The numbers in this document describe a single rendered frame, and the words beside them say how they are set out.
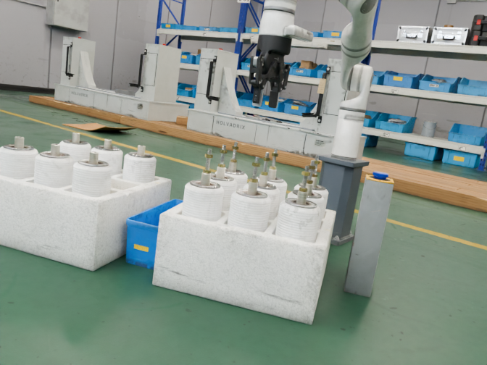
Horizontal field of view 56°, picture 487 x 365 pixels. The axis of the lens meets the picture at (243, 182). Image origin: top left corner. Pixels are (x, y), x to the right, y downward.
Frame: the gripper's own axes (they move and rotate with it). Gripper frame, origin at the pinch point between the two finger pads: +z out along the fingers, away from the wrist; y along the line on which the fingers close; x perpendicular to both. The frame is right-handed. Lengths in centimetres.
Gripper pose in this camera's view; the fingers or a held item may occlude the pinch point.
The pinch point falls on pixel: (265, 101)
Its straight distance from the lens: 106.1
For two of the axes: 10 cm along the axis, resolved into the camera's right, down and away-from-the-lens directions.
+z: -1.4, 9.7, 1.9
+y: -5.6, 0.8, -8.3
